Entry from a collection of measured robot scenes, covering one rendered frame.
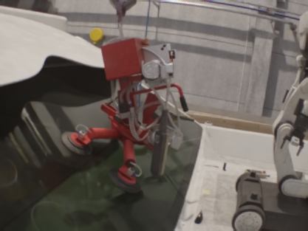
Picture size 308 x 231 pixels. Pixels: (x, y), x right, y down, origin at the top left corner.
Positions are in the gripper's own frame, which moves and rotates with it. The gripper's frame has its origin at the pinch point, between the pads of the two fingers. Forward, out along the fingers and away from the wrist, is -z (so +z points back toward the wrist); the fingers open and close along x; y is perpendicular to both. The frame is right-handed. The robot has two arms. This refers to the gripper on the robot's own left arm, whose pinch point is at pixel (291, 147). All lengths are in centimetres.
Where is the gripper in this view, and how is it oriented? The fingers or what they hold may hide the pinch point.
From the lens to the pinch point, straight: 163.3
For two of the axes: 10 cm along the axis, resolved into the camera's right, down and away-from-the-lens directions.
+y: -2.6, 1.8, -9.5
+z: 3.2, -9.1, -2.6
